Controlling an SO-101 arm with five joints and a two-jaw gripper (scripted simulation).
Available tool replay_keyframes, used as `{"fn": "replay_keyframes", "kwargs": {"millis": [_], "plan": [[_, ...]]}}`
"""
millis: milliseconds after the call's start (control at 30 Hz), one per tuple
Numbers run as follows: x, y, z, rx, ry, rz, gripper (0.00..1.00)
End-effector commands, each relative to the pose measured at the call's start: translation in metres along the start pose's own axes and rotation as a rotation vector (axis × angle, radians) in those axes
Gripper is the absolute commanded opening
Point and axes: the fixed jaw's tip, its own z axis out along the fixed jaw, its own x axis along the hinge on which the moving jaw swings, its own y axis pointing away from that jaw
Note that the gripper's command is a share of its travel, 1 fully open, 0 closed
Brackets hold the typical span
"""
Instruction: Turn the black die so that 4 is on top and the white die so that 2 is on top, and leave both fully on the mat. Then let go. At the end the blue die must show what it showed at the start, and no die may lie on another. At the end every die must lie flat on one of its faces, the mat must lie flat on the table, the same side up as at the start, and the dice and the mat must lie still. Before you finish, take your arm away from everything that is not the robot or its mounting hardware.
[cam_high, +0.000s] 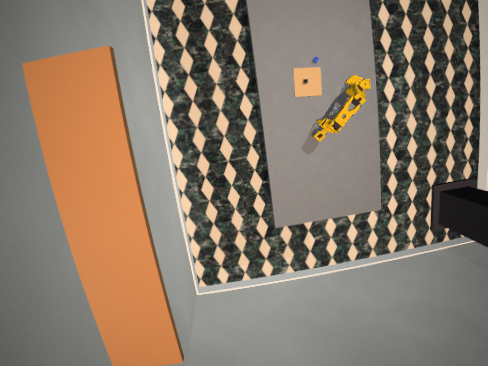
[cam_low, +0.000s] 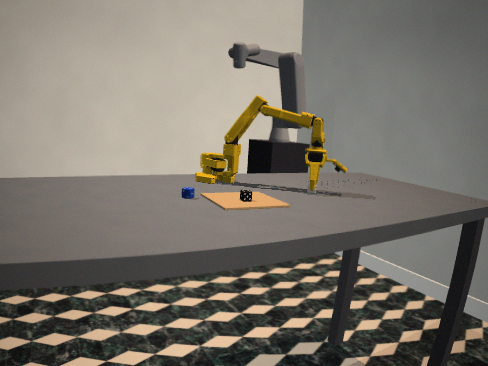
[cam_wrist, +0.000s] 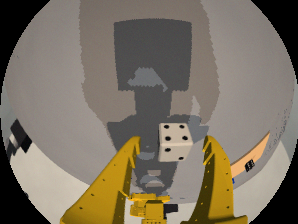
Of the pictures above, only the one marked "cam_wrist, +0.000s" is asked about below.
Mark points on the orange mat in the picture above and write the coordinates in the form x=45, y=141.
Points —
x=255, y=153

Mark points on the white die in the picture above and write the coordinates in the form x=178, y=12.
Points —
x=174, y=142

